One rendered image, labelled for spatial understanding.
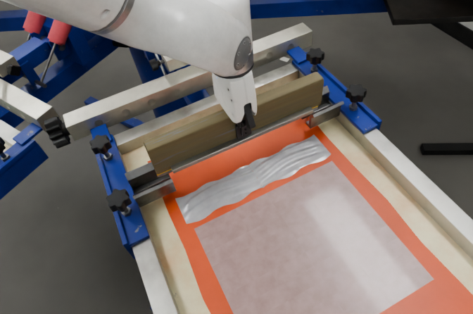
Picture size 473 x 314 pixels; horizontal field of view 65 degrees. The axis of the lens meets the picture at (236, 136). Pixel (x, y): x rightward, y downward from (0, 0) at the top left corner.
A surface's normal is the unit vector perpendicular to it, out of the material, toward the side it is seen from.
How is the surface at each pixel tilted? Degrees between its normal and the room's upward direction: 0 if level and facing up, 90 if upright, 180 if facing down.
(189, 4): 47
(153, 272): 0
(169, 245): 0
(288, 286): 0
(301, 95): 90
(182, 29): 67
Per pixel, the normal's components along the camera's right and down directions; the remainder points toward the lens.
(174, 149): 0.44, 0.65
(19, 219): -0.10, -0.64
